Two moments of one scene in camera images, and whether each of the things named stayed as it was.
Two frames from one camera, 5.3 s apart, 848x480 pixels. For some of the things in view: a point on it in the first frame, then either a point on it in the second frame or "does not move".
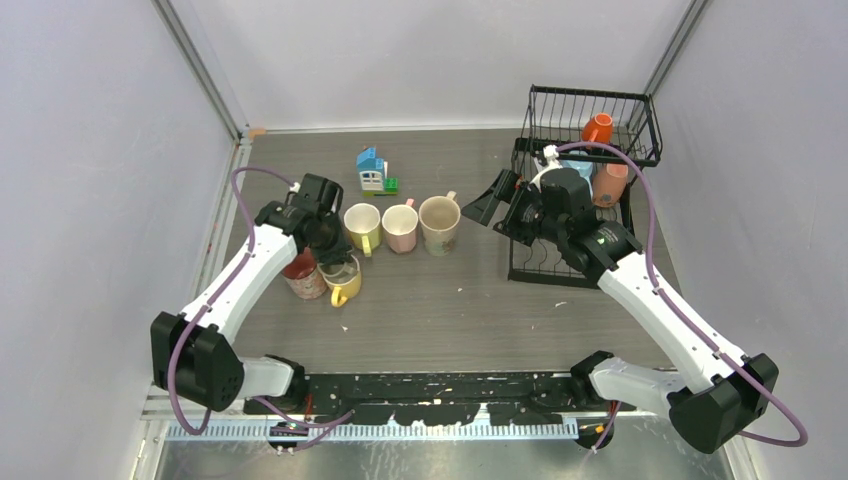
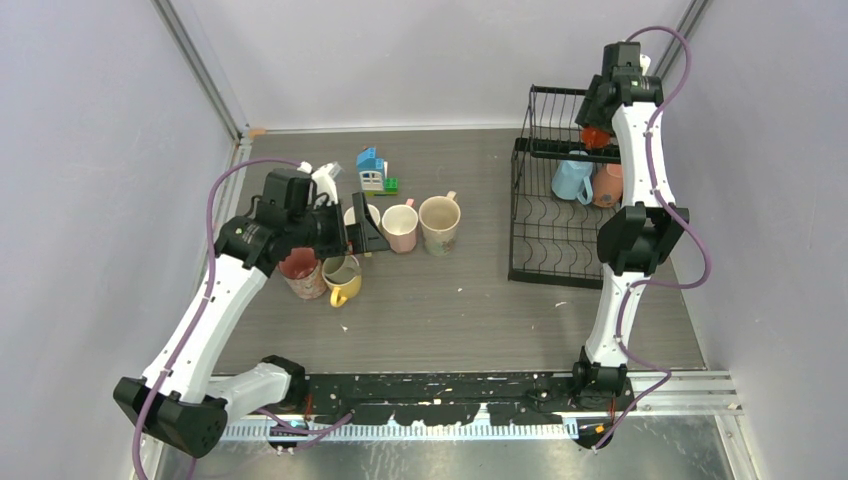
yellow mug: (343, 278) does not move
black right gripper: (503, 188) to (586, 111)
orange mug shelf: (598, 129) does not move
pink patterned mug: (303, 278) does not move
